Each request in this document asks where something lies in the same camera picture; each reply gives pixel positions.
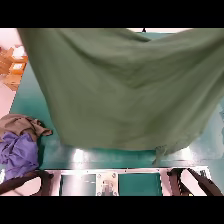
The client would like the purple garment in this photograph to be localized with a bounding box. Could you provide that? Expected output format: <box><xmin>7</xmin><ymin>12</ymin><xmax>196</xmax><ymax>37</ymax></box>
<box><xmin>0</xmin><ymin>131</ymin><xmax>40</xmax><ymax>183</ymax></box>

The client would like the brown garment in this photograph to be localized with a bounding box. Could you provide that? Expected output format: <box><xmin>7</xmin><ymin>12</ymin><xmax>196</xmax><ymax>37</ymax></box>
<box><xmin>0</xmin><ymin>113</ymin><xmax>54</xmax><ymax>143</ymax></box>

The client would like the green T-shirt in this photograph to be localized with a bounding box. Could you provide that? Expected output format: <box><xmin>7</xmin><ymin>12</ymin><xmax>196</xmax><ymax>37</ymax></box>
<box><xmin>17</xmin><ymin>27</ymin><xmax>224</xmax><ymax>165</ymax></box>

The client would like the silver frame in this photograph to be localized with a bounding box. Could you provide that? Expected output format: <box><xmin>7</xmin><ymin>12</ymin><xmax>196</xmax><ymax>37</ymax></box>
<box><xmin>0</xmin><ymin>166</ymin><xmax>214</xmax><ymax>197</ymax></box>

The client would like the wooden shelf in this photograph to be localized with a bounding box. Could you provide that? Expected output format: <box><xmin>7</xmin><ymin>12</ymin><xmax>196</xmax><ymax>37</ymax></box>
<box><xmin>0</xmin><ymin>45</ymin><xmax>29</xmax><ymax>92</ymax></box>

